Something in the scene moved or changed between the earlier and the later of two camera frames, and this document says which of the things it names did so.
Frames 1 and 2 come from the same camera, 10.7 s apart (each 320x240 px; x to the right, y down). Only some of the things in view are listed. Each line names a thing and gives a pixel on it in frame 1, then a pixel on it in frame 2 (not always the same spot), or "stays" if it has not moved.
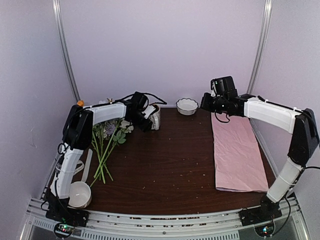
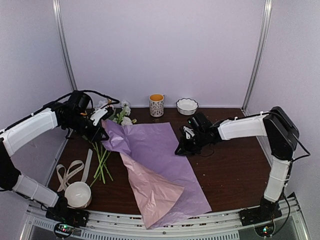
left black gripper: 145,127 to 94,135
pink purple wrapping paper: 238,162 to 163,186
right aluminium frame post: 267,15 stays
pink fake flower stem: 103,164 stays
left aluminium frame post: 56,10 stays
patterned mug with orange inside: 155,117 to 156,104
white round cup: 80,194 stays
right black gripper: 205,103 to 185,150
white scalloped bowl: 186,106 stays
